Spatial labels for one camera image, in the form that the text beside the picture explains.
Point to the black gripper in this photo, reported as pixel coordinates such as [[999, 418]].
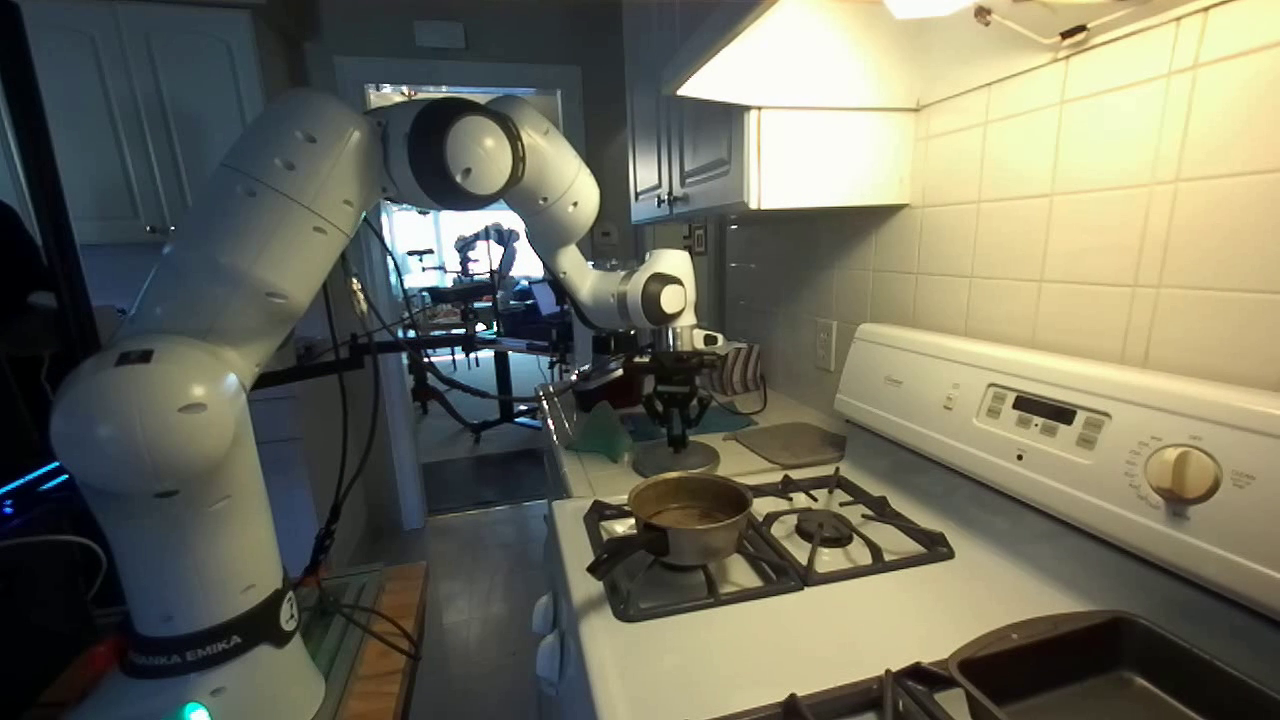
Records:
[[683, 373]]

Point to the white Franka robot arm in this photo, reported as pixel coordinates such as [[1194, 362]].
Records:
[[267, 243]]

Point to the teal towel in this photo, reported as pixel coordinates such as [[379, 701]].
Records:
[[724, 423]]

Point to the small white striped container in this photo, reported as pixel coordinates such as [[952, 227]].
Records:
[[741, 371]]

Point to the brown trivet tile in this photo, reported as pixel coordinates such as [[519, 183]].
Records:
[[789, 445]]

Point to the black round burner cap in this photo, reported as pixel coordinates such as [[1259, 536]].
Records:
[[826, 530]]

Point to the black stove grate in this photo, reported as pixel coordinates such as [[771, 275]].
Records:
[[907, 692], [635, 604]]

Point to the white stove burner knob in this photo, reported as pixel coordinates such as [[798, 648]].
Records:
[[540, 618], [551, 662]]

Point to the white gas stove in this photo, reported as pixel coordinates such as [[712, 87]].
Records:
[[800, 654]]

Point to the white range hood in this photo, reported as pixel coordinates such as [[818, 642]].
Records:
[[800, 61]]

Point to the cream round timer knob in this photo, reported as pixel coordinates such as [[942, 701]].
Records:
[[1182, 474]]

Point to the dark cast-iron pan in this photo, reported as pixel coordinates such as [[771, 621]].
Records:
[[1134, 681]]

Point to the tall white cabinet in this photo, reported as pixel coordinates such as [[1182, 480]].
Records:
[[122, 135]]

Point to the white wall outlet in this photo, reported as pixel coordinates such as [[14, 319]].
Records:
[[826, 344]]

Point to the grey wall cabinet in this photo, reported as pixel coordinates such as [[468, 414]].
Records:
[[685, 147]]

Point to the black camera stand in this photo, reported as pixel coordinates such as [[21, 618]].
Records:
[[400, 344]]

